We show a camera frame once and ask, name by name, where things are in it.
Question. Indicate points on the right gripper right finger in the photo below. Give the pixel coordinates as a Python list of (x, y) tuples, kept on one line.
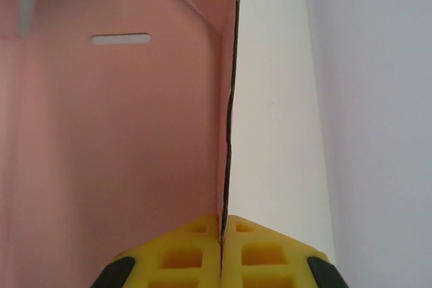
[(276, 261)]

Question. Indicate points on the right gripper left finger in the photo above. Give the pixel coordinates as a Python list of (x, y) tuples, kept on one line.
[(162, 261)]

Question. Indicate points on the pink paper box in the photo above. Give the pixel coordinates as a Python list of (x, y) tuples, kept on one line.
[(118, 133)]

